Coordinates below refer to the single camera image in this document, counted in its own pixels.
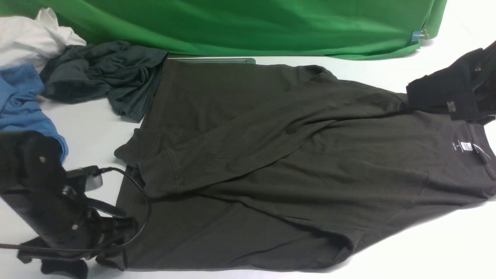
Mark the blue t-shirt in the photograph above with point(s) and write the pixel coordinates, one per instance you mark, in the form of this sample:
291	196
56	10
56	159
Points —
19	108

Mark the gray long sleeve shirt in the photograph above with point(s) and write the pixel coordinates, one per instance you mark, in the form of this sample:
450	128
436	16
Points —
290	168

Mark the green backdrop cloth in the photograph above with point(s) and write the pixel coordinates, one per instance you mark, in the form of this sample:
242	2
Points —
345	29

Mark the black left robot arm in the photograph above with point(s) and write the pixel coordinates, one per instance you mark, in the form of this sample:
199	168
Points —
30	160

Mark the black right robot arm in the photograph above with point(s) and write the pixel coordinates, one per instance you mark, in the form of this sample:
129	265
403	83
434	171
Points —
465	90

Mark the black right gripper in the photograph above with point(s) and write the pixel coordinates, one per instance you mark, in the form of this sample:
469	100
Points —
465	90

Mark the blue binder clip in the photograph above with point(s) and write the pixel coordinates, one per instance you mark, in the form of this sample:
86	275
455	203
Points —
418	36

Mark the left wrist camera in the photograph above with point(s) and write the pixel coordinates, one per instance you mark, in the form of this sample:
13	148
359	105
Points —
85	179

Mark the silver table cable hatch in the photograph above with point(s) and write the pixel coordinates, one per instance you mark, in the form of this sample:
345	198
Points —
250	61

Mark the white shirt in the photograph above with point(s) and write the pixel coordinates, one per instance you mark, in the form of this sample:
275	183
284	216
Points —
34	41

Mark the dark teal crumpled shirt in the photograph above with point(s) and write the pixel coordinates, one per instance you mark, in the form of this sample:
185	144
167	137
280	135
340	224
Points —
127	75

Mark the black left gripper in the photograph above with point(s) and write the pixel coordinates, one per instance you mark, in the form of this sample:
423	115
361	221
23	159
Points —
69	230

